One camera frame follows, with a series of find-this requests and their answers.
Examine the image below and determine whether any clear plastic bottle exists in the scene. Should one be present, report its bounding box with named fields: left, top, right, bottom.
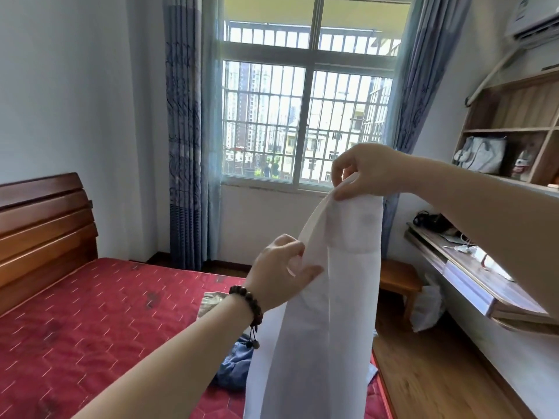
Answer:
left=512, top=149, right=534, bottom=182

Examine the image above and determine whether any person's right forearm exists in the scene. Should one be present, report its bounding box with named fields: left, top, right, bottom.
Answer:
left=410, top=154, right=559, bottom=313

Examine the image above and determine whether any person's left forearm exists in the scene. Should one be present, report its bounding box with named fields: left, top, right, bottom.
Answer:
left=72, top=295, right=254, bottom=419

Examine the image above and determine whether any white air conditioner pipe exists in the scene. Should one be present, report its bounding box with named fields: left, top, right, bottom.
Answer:
left=466, top=47, right=527, bottom=106

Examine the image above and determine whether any beige garment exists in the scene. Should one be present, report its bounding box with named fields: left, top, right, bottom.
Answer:
left=197, top=292, right=229, bottom=319

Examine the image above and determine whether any dark wooden bead bracelet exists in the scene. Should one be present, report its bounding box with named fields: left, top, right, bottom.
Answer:
left=229, top=285, right=264, bottom=350

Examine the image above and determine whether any white garment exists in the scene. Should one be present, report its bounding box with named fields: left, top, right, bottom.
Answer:
left=243, top=175, right=384, bottom=419

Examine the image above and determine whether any wooden wall shelf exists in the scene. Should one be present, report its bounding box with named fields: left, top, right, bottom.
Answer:
left=451, top=69, right=559, bottom=193

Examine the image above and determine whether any person's left hand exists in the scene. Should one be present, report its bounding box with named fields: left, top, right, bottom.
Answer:
left=245, top=234, right=324, bottom=313

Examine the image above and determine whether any brown wooden headboard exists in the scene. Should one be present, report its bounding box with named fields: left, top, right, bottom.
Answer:
left=0, top=172, right=99, bottom=317

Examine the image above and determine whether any white cable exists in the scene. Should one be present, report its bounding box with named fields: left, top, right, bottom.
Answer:
left=442, top=235, right=480, bottom=257

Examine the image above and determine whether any wall-mounted wooden desk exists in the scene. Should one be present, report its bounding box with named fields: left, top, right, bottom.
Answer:
left=404, top=222, right=559, bottom=336

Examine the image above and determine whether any blue denim garment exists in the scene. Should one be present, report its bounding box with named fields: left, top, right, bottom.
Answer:
left=211, top=337, right=256, bottom=392

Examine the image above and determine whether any grey handbag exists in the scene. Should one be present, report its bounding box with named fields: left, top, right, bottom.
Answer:
left=453, top=136, right=507, bottom=175

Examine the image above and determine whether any white plastic bag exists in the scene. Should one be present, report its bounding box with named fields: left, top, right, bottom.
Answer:
left=411, top=275, right=447, bottom=333

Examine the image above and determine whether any barred window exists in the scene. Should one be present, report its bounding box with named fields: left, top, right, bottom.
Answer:
left=220, top=0, right=413, bottom=193

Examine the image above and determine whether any small wooden stool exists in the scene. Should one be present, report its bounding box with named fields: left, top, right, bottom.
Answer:
left=379, top=258, right=424, bottom=321

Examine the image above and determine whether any red quilted mattress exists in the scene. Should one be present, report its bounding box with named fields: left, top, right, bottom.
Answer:
left=0, top=257, right=388, bottom=419

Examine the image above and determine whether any person's right hand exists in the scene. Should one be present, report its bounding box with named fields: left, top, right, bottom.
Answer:
left=331, top=143, right=415, bottom=201

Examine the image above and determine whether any white air conditioner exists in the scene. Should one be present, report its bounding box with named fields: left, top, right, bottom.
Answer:
left=504, top=0, right=559, bottom=49

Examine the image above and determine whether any blue patterned curtain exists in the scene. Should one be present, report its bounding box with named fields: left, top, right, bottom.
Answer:
left=163, top=0, right=224, bottom=272
left=381, top=0, right=473, bottom=260

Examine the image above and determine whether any black bag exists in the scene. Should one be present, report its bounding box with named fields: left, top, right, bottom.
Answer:
left=413, top=210, right=455, bottom=234

